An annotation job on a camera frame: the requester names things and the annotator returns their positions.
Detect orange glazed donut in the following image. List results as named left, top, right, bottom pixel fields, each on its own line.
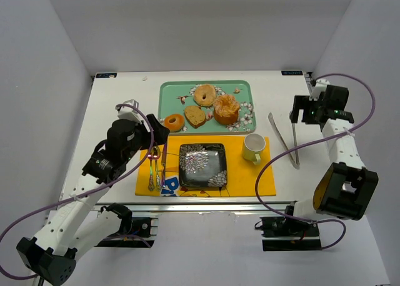
left=163, top=114, right=184, bottom=132

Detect metal tongs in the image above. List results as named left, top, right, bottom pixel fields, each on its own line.
left=268, top=112, right=300, bottom=169

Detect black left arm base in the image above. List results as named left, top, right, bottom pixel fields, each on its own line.
left=96, top=217, right=159, bottom=249

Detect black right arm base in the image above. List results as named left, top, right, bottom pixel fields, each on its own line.
left=254, top=217, right=322, bottom=252

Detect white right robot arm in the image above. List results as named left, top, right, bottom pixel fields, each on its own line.
left=289, top=79, right=379, bottom=220

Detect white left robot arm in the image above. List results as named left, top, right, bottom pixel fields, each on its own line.
left=16, top=114, right=169, bottom=285

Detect brown bread slice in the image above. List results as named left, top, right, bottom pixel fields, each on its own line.
left=184, top=106, right=206, bottom=129

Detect iridescent knife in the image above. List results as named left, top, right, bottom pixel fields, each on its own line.
left=161, top=142, right=168, bottom=188

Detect green floral tray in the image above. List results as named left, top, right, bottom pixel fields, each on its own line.
left=157, top=80, right=256, bottom=135

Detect yellow printed placemat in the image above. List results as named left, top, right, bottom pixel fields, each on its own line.
left=135, top=136, right=270, bottom=198

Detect right blue corner label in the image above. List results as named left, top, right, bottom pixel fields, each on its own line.
left=281, top=71, right=303, bottom=76

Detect blue corner label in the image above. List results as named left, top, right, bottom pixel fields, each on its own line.
left=95, top=72, right=117, bottom=79
left=281, top=71, right=303, bottom=76

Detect pale yellow mug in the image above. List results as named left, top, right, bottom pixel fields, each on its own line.
left=242, top=133, right=266, bottom=165

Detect black floral square plate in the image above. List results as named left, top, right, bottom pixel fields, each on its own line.
left=178, top=143, right=228, bottom=188

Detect iridescent fork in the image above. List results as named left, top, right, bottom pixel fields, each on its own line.
left=147, top=148, right=155, bottom=191

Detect pale glazed bagel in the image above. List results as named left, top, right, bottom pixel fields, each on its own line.
left=193, top=84, right=217, bottom=107

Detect left blue corner label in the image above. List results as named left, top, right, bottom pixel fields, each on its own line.
left=95, top=72, right=117, bottom=79

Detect sugared bundt cake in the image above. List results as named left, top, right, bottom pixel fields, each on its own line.
left=213, top=94, right=240, bottom=126

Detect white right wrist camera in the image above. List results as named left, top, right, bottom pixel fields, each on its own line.
left=309, top=79, right=329, bottom=101

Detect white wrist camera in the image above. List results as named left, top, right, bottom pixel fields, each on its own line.
left=116, top=99, right=141, bottom=123
left=309, top=79, right=329, bottom=101

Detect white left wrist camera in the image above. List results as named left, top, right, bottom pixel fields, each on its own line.
left=116, top=99, right=141, bottom=123

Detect aluminium table frame rail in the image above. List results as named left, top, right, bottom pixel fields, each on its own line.
left=45, top=200, right=298, bottom=220

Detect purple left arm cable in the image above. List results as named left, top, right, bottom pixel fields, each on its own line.
left=0, top=104, right=156, bottom=281

